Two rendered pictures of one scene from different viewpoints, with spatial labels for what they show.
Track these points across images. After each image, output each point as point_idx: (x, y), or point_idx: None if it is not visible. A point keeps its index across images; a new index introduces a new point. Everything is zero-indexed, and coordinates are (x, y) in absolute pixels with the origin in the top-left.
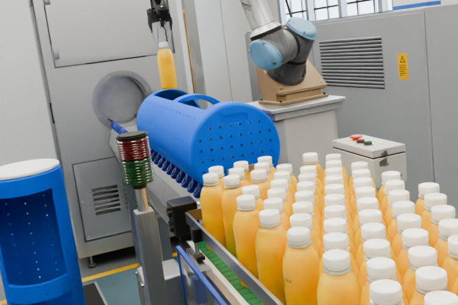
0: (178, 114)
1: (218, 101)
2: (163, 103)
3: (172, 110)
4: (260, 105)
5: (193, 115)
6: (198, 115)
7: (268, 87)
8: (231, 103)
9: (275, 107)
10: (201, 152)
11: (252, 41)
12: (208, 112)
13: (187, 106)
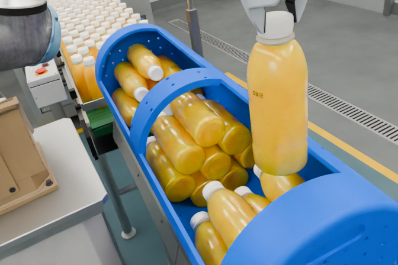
0: (195, 52)
1: (142, 99)
2: (245, 91)
3: (210, 64)
4: (64, 165)
5: (172, 35)
6: (164, 31)
7: (32, 136)
8: (129, 25)
9: (55, 132)
10: (171, 54)
11: (50, 6)
12: (153, 25)
13: (182, 47)
